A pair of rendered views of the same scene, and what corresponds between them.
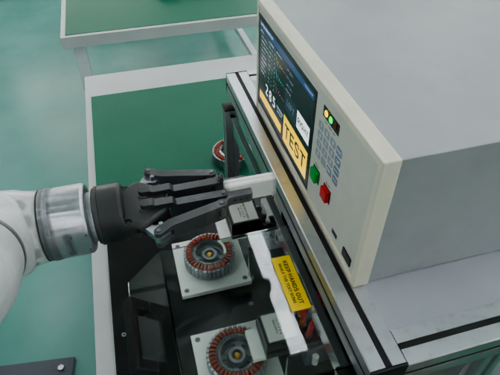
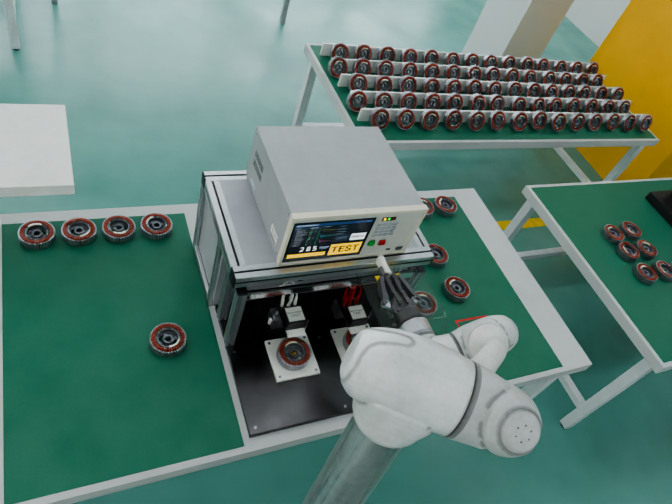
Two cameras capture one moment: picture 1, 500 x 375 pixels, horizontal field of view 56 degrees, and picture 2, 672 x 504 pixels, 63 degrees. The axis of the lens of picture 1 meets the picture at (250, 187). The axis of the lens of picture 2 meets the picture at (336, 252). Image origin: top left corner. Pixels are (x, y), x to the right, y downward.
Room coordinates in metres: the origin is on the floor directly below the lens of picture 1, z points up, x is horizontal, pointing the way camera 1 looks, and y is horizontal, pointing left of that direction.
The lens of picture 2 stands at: (1.03, 1.01, 2.35)
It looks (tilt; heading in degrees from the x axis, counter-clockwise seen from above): 46 degrees down; 248
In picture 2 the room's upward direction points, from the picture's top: 23 degrees clockwise
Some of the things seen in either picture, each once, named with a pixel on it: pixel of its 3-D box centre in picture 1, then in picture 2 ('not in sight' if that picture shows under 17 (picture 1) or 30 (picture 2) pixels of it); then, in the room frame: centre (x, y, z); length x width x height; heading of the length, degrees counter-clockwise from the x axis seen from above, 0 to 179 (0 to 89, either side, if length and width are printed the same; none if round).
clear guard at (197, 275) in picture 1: (250, 313); (397, 298); (0.36, 0.00, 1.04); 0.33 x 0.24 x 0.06; 106
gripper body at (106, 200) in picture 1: (131, 209); (404, 310); (0.42, 0.15, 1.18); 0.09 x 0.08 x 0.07; 105
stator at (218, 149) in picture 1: (231, 153); (167, 339); (1.05, 0.05, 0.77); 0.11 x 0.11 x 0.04
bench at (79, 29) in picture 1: (170, 21); not in sight; (2.88, 0.50, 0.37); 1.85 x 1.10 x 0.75; 16
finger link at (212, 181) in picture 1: (182, 193); (391, 291); (0.45, 0.09, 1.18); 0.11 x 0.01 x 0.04; 107
